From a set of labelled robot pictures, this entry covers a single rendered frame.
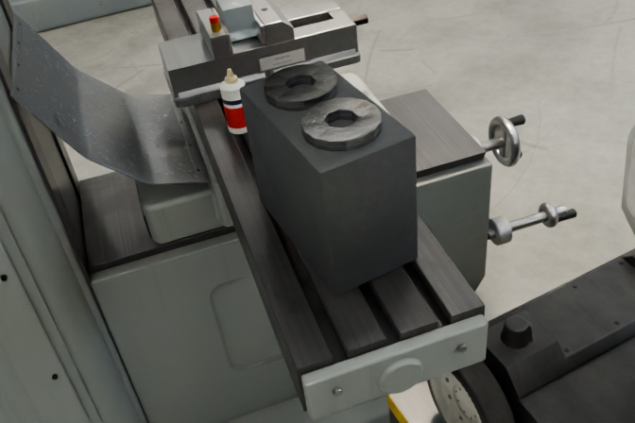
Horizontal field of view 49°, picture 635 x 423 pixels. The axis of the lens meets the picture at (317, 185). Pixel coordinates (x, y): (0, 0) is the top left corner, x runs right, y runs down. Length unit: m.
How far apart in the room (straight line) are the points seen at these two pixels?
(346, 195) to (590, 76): 2.48
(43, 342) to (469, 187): 0.83
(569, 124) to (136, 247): 1.95
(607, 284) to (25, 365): 1.03
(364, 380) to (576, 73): 2.51
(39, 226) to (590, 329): 0.91
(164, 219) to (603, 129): 1.96
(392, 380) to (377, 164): 0.25
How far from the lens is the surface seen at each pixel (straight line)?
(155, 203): 1.23
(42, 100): 1.16
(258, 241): 0.94
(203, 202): 1.23
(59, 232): 1.20
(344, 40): 1.30
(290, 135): 0.79
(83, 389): 1.40
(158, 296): 1.34
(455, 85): 3.07
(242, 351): 1.51
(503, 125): 1.58
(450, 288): 0.85
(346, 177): 0.74
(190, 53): 1.28
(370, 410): 1.63
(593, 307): 1.33
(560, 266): 2.24
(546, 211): 1.59
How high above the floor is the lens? 1.55
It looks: 38 degrees down
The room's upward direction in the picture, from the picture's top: 7 degrees counter-clockwise
